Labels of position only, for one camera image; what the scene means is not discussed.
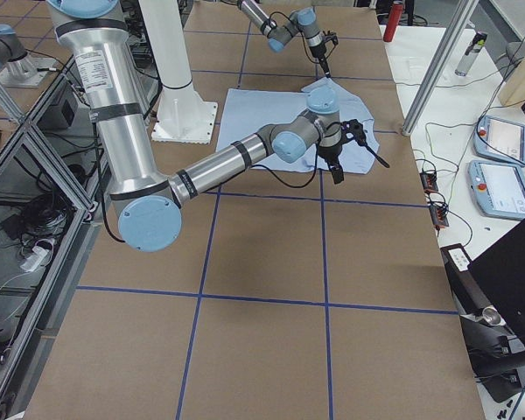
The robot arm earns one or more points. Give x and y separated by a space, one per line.
303 22
147 201

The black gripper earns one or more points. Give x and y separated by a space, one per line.
327 154
318 51

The blue teach pendant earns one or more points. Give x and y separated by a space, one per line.
501 140
498 189

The red cylinder bottle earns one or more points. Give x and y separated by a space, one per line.
394 16

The black laptop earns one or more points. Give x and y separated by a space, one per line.
496 278

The aluminium frame post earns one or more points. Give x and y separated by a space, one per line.
447 44

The white pedestal column with base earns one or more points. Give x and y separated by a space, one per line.
182 115

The far blue teach pendant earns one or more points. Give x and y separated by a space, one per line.
501 140

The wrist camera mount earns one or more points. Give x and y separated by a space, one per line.
353 131
330 36

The clear water bottle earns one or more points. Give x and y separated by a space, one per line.
471 53

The near blue teach pendant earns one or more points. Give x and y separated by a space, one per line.
498 189

